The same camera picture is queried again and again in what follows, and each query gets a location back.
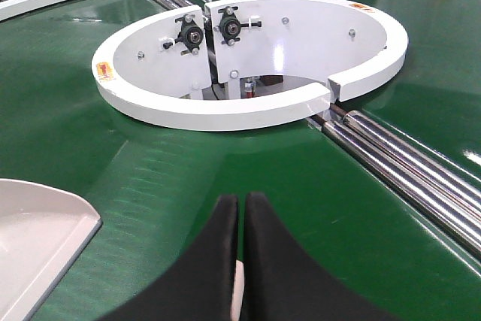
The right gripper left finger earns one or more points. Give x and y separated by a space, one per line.
199 284

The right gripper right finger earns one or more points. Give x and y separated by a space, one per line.
283 282

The pink hand broom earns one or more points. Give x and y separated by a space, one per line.
237 291

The pink plastic dustpan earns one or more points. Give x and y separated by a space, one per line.
43 231

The green conveyor belt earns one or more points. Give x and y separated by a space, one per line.
155 188

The steel rollers right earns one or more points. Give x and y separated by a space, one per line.
443 197

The left black bearing block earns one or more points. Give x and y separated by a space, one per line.
190 35

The black bearing block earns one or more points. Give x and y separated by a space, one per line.
190 35
227 26

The right black bearing block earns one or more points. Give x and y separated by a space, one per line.
227 26

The orange warning sticker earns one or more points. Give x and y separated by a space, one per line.
362 7

